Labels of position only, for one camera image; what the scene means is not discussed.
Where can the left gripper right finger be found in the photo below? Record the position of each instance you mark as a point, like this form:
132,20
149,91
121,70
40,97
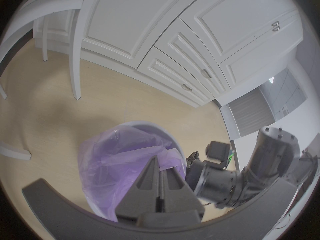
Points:
177,196

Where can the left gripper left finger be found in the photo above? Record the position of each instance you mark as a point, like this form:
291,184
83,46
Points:
145,191

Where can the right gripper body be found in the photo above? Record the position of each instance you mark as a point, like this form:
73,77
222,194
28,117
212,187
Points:
220,186

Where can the black plastic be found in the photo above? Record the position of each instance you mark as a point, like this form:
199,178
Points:
193,156

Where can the purple plastic bag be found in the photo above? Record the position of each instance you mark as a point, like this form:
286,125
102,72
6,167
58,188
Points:
112,164

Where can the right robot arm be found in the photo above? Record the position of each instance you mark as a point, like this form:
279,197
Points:
272,154

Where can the white trash bin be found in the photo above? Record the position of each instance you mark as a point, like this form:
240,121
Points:
175,146

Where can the grey curtain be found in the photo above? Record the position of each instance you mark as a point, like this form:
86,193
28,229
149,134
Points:
252,114

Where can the white chair dark grey seat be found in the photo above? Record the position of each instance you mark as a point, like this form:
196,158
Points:
75,59

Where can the white wardrobe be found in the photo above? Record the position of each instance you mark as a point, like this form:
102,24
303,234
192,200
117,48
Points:
140,21

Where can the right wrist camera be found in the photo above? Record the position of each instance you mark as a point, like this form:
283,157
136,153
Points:
218,151

